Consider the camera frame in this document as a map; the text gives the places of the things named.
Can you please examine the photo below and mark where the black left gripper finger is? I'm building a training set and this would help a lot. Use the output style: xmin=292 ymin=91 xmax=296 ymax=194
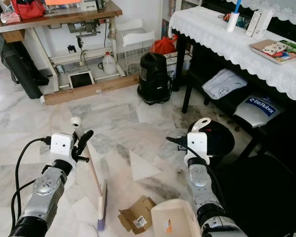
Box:
xmin=76 ymin=130 xmax=94 ymax=155

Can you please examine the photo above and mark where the broom with grey handle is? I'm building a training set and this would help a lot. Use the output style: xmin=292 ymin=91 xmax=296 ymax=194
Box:
xmin=71 ymin=117 xmax=110 ymax=233

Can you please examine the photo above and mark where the beige long-handled dustpan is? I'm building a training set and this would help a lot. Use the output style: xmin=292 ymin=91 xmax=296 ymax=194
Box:
xmin=150 ymin=118 xmax=212 ymax=237

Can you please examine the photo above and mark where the black round container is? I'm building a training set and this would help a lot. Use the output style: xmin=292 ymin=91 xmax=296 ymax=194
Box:
xmin=187 ymin=120 xmax=236 ymax=169

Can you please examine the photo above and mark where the black table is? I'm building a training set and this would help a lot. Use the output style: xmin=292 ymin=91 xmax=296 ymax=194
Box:
xmin=173 ymin=30 xmax=296 ymax=158

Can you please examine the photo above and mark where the white framed tablet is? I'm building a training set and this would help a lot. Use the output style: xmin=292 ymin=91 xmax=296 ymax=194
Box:
xmin=69 ymin=70 xmax=96 ymax=90

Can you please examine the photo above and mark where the white folded bag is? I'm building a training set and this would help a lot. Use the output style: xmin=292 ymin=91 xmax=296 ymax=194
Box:
xmin=201 ymin=68 xmax=248 ymax=101

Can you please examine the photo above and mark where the black vacuum cleaner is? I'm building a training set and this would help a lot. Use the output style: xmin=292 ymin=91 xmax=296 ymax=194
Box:
xmin=137 ymin=52 xmax=173 ymax=105

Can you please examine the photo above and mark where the clear plastic jug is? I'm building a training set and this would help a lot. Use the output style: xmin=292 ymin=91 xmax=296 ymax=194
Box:
xmin=101 ymin=52 xmax=118 ymax=76

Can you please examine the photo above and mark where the grey BitRobot bag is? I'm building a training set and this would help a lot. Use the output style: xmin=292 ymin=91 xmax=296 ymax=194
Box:
xmin=234 ymin=95 xmax=285 ymax=129

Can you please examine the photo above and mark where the small brown cardboard box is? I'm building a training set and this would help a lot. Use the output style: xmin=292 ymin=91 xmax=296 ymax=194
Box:
xmin=117 ymin=196 xmax=157 ymax=234

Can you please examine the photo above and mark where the long black bag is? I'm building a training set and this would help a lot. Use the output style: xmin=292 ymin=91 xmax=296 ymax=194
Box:
xmin=0 ymin=34 xmax=51 ymax=100

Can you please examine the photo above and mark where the red plastic bag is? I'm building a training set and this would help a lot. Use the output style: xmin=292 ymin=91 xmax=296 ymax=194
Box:
xmin=150 ymin=35 xmax=179 ymax=55

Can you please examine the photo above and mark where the tan book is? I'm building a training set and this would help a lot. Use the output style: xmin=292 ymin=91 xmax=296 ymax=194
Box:
xmin=250 ymin=39 xmax=292 ymax=65

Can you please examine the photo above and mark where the wooden top sewing table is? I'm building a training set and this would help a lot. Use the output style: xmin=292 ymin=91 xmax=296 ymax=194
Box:
xmin=0 ymin=0 xmax=140 ymax=106

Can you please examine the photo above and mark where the dark patterned packet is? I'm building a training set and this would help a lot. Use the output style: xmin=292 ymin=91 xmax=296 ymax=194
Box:
xmin=238 ymin=14 xmax=253 ymax=30

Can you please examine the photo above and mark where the colourful picture book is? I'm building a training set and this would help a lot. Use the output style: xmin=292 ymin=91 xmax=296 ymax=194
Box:
xmin=264 ymin=40 xmax=296 ymax=63

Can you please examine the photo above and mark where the white bookshelf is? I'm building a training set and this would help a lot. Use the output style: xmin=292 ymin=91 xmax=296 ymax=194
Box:
xmin=160 ymin=0 xmax=183 ymax=23

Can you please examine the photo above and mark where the white upright box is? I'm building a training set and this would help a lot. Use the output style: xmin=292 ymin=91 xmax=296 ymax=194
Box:
xmin=256 ymin=8 xmax=276 ymax=41
xmin=247 ymin=10 xmax=264 ymax=38

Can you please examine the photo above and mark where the orange sheet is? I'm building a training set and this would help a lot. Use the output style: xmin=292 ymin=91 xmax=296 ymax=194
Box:
xmin=44 ymin=0 xmax=82 ymax=6

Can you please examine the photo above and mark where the pink pouch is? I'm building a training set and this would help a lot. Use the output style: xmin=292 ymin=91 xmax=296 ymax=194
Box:
xmin=0 ymin=12 xmax=22 ymax=25

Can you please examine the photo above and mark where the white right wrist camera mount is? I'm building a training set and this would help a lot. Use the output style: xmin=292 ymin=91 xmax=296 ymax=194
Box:
xmin=185 ymin=132 xmax=209 ymax=166

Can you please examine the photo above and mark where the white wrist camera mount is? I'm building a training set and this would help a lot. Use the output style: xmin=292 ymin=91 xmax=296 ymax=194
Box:
xmin=50 ymin=133 xmax=76 ymax=164
xmin=185 ymin=132 xmax=209 ymax=166

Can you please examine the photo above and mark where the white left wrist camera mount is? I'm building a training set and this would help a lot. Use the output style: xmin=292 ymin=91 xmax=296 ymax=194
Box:
xmin=50 ymin=133 xmax=76 ymax=164

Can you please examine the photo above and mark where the white wire basket rack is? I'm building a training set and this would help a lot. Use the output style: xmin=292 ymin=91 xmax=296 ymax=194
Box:
xmin=115 ymin=19 xmax=156 ymax=76

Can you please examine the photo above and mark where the white lint roller blue handle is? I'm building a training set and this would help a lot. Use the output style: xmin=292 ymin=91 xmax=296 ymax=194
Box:
xmin=226 ymin=0 xmax=243 ymax=33

